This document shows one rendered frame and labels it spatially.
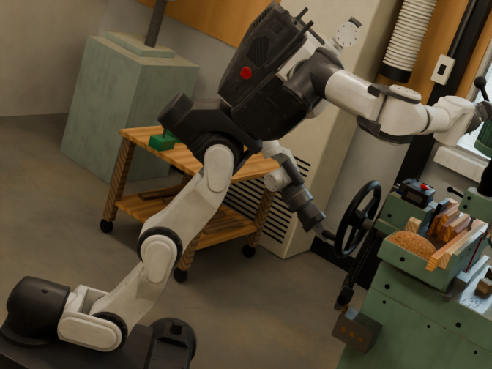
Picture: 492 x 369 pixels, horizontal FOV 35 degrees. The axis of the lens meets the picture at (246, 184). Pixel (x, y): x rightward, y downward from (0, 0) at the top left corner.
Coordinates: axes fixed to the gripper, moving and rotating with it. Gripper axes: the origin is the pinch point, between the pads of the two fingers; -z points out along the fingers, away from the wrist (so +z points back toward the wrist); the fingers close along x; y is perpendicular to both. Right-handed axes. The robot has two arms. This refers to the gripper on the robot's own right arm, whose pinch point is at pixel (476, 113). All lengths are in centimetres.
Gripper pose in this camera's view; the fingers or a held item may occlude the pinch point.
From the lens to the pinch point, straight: 235.3
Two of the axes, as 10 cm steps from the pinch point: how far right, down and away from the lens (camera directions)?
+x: -8.0, 2.9, 5.2
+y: 3.3, 9.4, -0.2
